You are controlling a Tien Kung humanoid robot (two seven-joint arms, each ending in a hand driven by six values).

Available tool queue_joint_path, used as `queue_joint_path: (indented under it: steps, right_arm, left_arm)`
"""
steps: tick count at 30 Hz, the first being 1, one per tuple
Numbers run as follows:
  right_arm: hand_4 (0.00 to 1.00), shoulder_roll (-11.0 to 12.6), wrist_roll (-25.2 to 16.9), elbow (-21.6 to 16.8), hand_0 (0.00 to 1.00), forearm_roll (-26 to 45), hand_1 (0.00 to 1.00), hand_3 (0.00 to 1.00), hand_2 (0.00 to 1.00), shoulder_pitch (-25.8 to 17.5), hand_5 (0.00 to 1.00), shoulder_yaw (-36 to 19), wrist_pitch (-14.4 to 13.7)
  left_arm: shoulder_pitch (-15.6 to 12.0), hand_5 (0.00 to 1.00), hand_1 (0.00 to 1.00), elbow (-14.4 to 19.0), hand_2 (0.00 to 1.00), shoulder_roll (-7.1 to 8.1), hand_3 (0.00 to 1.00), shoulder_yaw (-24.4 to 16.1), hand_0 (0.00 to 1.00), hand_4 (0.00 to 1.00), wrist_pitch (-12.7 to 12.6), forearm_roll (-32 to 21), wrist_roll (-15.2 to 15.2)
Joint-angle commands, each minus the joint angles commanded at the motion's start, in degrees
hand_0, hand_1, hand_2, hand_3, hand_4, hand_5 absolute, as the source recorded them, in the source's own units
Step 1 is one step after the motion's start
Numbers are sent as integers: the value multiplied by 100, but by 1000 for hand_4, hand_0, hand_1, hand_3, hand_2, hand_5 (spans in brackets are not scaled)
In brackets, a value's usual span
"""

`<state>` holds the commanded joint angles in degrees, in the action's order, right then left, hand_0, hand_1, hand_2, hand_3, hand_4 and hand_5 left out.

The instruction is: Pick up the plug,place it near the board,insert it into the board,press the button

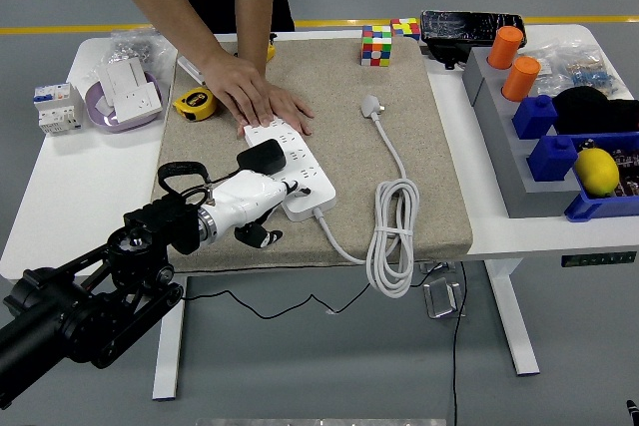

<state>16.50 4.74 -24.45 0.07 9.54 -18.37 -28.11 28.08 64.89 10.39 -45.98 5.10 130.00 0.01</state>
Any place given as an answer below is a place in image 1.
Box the white switch panel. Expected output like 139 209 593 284
96 57 149 108

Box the blue plastic bin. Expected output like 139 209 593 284
563 131 639 223

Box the clear bag of parts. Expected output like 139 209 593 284
523 41 628 101

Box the white power strip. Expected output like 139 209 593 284
243 116 336 221

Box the black floor cable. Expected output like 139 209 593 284
450 261 469 426

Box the small colourful puzzle cube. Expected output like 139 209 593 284
389 17 422 42

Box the white table leg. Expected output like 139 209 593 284
151 278 189 401
484 258 541 377

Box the black power adapter plug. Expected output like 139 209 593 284
236 138 288 176

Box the person's left hand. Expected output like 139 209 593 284
235 77 317 137

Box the clear acrylic stand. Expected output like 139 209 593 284
417 260 458 276
422 275 468 320

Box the person's right hand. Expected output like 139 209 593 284
202 41 277 128

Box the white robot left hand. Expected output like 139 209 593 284
203 169 313 249

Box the large colourful puzzle cube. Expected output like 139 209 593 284
360 24 393 68

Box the white power strip cable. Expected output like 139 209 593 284
310 93 421 299

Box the black film-wrapped box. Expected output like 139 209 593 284
419 9 528 72

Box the clear bag of screws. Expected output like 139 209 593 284
107 26 180 79

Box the thin black adapter cord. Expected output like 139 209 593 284
179 165 448 321

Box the yellow lemon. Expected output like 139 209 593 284
573 147 621 198

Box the yellow tape measure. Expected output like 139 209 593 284
173 87 219 123

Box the white wall socket panel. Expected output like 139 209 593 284
113 84 165 124

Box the orange cylinder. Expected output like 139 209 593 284
487 25 525 71
501 56 542 103

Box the table height control panel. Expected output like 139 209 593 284
560 250 638 268

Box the blue peg block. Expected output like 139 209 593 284
511 94 559 141
526 134 580 184

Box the grey-brown table mat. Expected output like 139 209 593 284
151 36 474 275

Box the purple bowl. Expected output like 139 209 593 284
84 71 165 134

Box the white circuit breaker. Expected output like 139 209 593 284
32 82 85 137

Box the grey stepped peg base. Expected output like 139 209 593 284
461 46 595 220

